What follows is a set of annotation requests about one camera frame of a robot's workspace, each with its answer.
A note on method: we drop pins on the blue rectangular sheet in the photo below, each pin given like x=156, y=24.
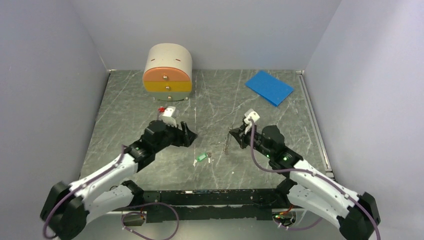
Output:
x=269, y=87

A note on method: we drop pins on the round mini drawer cabinet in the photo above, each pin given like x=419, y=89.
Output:
x=168, y=72

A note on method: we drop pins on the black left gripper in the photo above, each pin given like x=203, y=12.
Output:
x=183, y=138

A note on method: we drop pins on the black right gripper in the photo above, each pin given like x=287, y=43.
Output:
x=239, y=134

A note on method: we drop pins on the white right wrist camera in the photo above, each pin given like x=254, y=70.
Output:
x=250, y=118

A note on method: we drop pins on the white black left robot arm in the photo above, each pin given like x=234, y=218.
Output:
x=106, y=175

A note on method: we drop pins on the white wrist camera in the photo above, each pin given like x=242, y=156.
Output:
x=250, y=118
x=167, y=115

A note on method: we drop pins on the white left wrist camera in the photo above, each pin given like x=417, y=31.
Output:
x=167, y=115

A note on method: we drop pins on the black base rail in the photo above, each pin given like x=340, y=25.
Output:
x=261, y=204

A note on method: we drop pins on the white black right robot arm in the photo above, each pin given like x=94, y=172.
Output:
x=355, y=215

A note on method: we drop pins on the green key tag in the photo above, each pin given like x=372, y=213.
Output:
x=202, y=157

